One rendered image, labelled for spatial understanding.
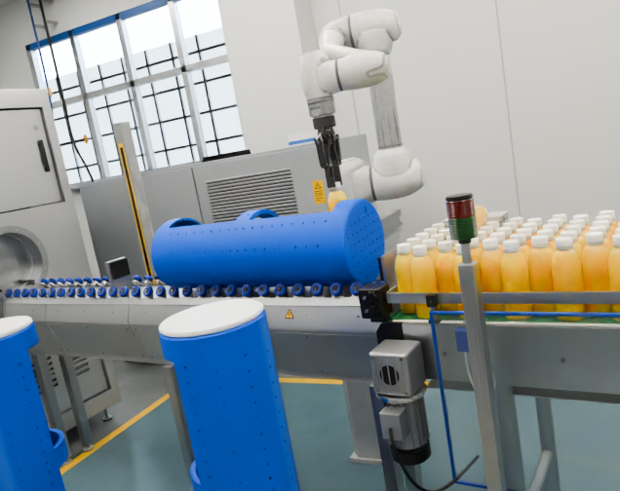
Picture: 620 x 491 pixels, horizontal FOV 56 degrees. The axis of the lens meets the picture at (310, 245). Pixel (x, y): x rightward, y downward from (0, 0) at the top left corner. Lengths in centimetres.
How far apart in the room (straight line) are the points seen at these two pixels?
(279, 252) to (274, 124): 291
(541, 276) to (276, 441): 80
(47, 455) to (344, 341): 101
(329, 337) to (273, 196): 189
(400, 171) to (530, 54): 227
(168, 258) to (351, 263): 78
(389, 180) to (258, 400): 121
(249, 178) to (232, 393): 243
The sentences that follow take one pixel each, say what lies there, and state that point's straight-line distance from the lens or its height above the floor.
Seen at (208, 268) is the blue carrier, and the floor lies 106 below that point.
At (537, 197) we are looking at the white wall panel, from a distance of 452.
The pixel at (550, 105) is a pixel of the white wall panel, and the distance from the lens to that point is 447.
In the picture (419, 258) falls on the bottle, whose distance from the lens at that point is 163.
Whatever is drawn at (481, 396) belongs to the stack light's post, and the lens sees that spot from 148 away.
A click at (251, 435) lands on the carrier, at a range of 154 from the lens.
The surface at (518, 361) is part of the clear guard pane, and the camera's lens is 154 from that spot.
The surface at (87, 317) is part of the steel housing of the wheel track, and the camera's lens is 278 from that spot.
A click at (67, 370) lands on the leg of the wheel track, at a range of 343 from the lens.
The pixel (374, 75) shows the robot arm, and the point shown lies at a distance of 191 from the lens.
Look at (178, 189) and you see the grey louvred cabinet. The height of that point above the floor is 129.
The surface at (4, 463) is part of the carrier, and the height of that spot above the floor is 65.
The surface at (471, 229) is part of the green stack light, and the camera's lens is 135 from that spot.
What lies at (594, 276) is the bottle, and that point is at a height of 100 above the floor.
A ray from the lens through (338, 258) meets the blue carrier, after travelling 179.
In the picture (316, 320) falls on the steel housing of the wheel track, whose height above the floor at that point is 87.
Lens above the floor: 142
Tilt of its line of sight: 10 degrees down
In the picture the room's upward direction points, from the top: 10 degrees counter-clockwise
